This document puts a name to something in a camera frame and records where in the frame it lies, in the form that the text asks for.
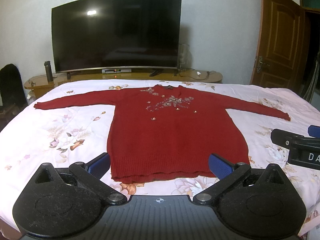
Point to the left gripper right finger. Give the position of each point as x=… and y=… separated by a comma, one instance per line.
x=229, y=176

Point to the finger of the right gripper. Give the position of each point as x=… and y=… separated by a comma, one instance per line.
x=314, y=131
x=282, y=138

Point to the black chair backrest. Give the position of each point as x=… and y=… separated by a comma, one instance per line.
x=12, y=92

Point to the wooden tv cabinet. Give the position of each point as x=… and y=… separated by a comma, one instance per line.
x=40, y=86

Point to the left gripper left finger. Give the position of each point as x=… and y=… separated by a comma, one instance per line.
x=89, y=175

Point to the brown wooden door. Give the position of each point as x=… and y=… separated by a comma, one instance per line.
x=280, y=45

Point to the large black television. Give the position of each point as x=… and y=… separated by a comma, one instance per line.
x=106, y=34

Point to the black thermos bottle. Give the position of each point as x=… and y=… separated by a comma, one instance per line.
x=48, y=69

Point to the red knit sweater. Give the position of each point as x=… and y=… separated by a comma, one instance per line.
x=164, y=132

